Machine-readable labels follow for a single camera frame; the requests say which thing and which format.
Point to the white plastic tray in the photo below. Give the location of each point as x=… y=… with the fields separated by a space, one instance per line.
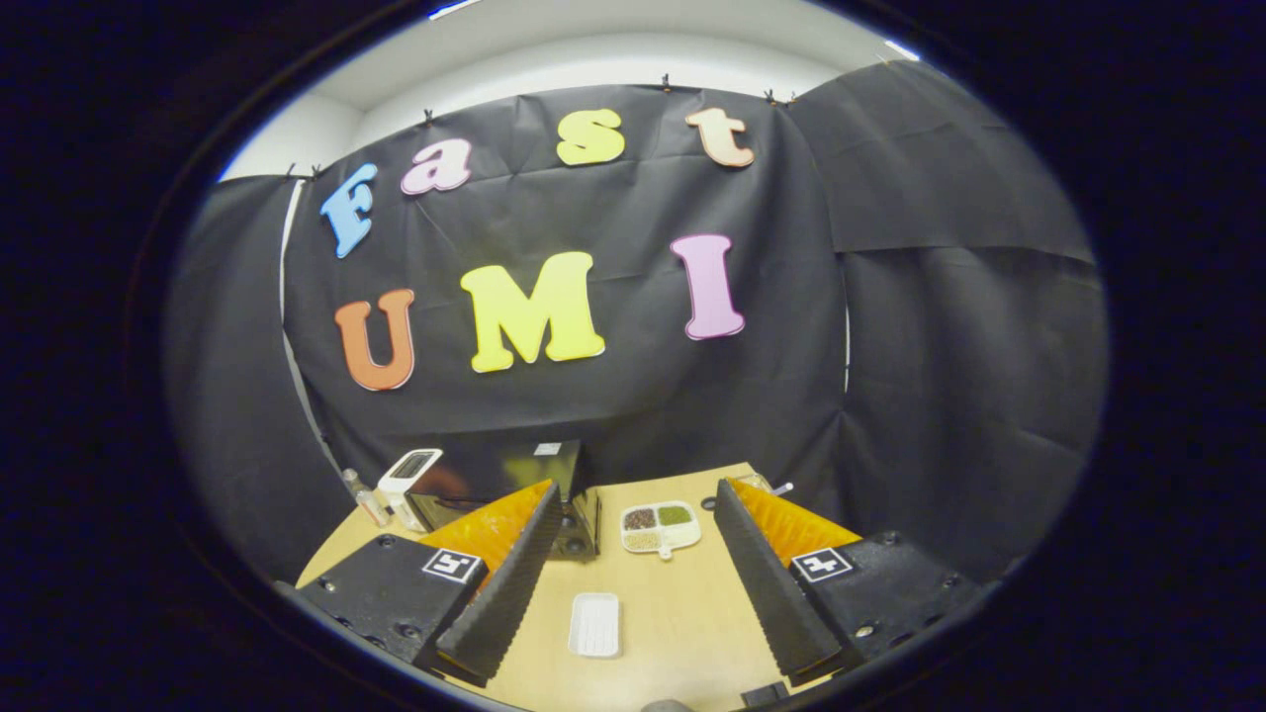
x=593 y=625

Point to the ceiling light panel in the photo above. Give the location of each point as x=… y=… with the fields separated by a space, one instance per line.
x=902 y=49
x=450 y=8

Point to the clear plastic bottle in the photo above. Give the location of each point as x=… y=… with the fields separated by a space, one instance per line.
x=368 y=506

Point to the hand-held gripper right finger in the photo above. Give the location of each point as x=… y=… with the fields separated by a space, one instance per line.
x=767 y=583

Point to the white bread toaster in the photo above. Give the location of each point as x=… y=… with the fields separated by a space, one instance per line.
x=406 y=470

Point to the white divided dish with beans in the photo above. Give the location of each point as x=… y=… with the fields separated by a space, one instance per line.
x=661 y=529

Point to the black toaster oven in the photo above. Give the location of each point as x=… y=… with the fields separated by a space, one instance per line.
x=495 y=465

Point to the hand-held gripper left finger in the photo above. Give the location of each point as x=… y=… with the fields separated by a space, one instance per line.
x=509 y=583

